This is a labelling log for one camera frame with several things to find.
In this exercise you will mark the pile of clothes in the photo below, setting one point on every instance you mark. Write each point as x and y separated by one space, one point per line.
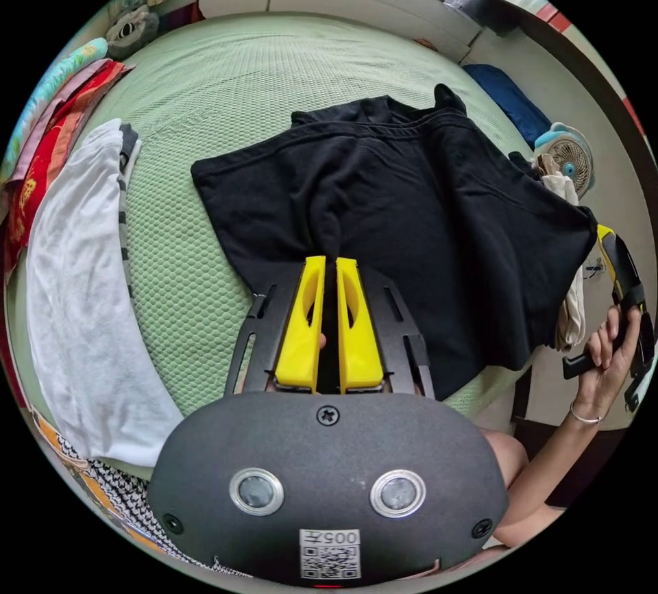
82 296

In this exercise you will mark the black t-shirt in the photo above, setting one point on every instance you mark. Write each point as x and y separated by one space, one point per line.
411 224

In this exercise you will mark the bed with green woven mat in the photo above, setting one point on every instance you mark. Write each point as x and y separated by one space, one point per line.
216 90

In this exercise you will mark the grey plush toy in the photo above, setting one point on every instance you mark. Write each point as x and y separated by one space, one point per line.
132 31

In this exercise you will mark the small blue and white fan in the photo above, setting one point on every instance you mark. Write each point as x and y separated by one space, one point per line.
571 162

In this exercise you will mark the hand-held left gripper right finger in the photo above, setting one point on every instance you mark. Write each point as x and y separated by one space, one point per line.
360 347

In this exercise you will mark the person's right hand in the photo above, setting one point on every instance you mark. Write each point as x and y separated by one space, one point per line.
609 368

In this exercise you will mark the person's right forearm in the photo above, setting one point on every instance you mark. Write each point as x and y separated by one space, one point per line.
555 455

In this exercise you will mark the stack of red folded blankets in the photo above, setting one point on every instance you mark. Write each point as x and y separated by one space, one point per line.
46 162

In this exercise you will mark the beige cloth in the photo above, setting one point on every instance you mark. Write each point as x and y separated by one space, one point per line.
570 306

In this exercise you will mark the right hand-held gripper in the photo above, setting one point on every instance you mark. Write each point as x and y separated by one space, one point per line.
628 275

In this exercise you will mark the teal printed pillow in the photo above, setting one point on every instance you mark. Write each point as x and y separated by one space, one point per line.
56 75

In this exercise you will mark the person's left hand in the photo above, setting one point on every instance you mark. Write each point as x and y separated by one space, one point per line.
322 341

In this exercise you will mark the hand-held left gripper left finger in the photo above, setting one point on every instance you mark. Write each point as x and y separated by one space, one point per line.
300 342

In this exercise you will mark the blue bag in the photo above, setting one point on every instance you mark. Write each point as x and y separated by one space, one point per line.
511 98

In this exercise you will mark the houndstooth patterned cloth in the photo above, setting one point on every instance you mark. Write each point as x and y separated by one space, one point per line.
115 496

